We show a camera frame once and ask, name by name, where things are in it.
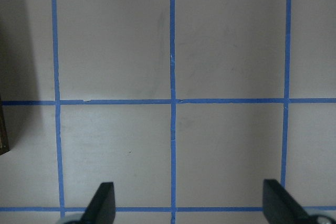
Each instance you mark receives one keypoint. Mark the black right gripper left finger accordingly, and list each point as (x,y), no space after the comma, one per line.
(102,206)

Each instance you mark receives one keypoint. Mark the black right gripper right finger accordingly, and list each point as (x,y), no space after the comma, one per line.
(280,207)

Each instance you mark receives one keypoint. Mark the dark wooden drawer cabinet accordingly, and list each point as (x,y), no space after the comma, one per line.
(4,138)

